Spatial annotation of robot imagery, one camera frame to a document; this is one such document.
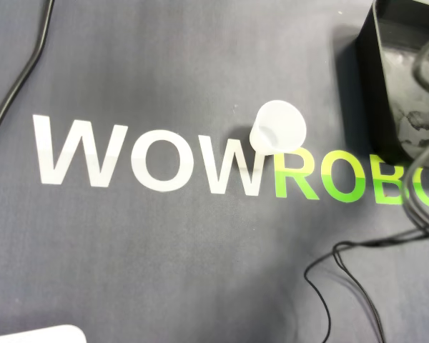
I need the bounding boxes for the dark grey WOWROBO mat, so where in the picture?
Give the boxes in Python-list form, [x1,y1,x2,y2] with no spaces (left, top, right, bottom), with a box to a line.
[0,0,429,343]

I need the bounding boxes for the thick black cable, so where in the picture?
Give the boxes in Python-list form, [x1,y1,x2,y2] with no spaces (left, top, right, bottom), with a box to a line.
[0,0,55,154]

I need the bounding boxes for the small white plastic cup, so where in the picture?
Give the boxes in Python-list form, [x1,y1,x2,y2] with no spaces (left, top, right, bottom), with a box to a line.
[249,100,307,155]

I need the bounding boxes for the black plastic tray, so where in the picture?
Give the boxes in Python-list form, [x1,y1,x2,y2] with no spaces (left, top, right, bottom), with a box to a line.
[355,0,429,168]

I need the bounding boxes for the thin black servo wires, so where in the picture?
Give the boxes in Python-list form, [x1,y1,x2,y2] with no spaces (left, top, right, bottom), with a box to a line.
[303,228,429,343]

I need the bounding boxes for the white desk lamp base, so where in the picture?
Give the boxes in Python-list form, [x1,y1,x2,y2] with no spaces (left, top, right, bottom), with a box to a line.
[0,324,87,343]

